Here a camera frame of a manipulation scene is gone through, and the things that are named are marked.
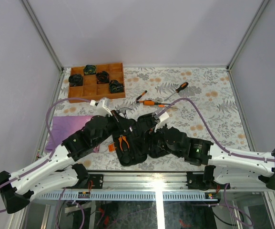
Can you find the thin orange precision screwdriver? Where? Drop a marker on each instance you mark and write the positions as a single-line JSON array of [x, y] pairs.
[[166, 105]]

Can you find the orange handled pliers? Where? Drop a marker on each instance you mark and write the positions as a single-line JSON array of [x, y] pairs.
[[123, 143]]

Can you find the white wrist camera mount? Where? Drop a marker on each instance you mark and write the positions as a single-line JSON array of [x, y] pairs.
[[102, 106], [162, 120]]

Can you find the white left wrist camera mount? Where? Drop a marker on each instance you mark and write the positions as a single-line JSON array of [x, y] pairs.
[[102, 106]]

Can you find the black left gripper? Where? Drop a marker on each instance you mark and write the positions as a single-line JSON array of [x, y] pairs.
[[122, 124]]

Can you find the orange handled utility knife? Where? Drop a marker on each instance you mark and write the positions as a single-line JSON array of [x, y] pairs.
[[150, 103]]

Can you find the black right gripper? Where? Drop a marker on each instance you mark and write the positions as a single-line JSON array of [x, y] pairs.
[[150, 134]]

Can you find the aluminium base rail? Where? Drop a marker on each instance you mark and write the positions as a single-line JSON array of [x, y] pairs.
[[135, 186]]

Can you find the black handled steel hammer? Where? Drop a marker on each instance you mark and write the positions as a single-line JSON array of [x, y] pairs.
[[123, 111]]

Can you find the black rolled tape top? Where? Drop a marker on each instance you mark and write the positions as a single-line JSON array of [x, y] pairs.
[[90, 70]]

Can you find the large orange black screwdriver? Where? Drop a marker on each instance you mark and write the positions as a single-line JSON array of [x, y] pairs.
[[180, 88]]

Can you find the black rolled tape middle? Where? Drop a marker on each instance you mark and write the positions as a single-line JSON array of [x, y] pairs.
[[102, 77]]

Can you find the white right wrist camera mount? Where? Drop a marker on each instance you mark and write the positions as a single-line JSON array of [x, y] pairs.
[[162, 120]]

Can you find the black rolled tape left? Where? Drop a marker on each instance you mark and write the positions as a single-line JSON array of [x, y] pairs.
[[75, 80]]

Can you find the orange wooden compartment tray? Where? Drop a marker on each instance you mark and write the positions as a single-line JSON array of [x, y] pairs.
[[91, 88]]

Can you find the black rolled tape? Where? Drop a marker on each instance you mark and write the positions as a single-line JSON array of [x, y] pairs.
[[102, 77], [90, 70], [75, 80], [116, 87]]

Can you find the black rolled tape right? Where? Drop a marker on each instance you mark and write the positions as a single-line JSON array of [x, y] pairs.
[[116, 87]]

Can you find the floral patterned table mat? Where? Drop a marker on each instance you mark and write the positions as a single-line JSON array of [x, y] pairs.
[[209, 88]]

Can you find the orange case latch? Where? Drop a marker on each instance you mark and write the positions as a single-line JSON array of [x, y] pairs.
[[112, 147]]

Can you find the purple folded cloth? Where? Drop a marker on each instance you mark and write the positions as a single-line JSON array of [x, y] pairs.
[[64, 126]]

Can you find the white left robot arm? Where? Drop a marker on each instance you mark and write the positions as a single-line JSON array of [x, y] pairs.
[[60, 169]]

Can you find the small orange black screwdriver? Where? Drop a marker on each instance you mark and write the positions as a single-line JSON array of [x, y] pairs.
[[140, 96]]

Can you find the black plastic tool case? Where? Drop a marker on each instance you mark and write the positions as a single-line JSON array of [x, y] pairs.
[[138, 137]]

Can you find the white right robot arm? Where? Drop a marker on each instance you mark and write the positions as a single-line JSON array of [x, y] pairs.
[[199, 152]]

